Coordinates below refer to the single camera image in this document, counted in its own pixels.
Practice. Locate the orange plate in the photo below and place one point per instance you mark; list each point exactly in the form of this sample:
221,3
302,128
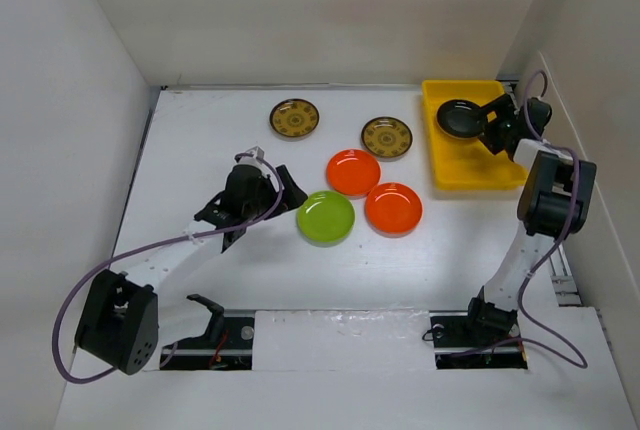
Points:
353,172
393,208

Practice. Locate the green plate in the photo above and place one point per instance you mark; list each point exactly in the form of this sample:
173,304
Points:
326,217

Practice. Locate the yellow patterned plate right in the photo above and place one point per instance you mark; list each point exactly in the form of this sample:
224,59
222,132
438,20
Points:
386,137

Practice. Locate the orange plate upper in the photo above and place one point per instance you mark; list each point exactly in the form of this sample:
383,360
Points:
353,172

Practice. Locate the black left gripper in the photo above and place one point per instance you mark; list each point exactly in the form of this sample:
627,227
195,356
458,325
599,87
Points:
291,198

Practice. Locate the yellow patterned plate left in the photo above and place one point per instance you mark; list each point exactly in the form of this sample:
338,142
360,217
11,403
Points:
294,118

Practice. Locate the yellow plastic bin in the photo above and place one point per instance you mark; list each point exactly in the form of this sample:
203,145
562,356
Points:
465,164

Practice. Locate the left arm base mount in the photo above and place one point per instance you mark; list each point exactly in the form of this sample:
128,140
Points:
224,344

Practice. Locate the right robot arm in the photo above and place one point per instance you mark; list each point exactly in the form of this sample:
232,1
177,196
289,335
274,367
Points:
554,204

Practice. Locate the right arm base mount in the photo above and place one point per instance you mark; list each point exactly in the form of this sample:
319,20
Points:
480,337

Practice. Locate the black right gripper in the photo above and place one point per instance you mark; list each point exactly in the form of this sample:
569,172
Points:
504,106

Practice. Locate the yellow patterned plate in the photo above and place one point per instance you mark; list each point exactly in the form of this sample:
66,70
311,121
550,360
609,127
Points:
294,118
386,137

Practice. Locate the orange plate lower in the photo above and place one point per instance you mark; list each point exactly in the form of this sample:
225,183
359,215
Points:
393,208

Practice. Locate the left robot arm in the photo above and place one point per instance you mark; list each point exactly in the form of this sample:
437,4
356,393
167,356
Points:
120,320

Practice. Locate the black plate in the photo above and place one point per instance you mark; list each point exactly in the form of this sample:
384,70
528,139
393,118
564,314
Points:
461,119

